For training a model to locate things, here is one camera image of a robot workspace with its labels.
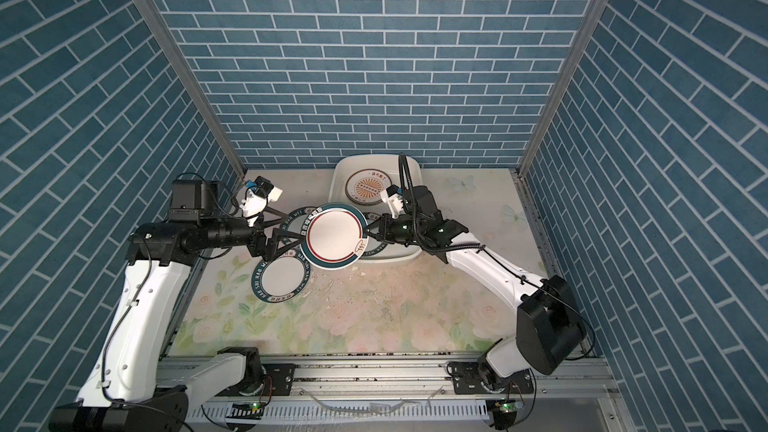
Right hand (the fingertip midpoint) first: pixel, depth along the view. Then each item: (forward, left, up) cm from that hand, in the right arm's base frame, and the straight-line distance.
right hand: (360, 228), depth 76 cm
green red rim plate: (-2, +7, -2) cm, 7 cm away
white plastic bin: (+38, +14, -15) cm, 43 cm away
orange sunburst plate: (+34, +7, -21) cm, 40 cm away
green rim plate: (+1, +18, -1) cm, 19 cm away
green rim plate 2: (-5, +26, -22) cm, 35 cm away
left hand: (-7, +13, +9) cm, 17 cm away
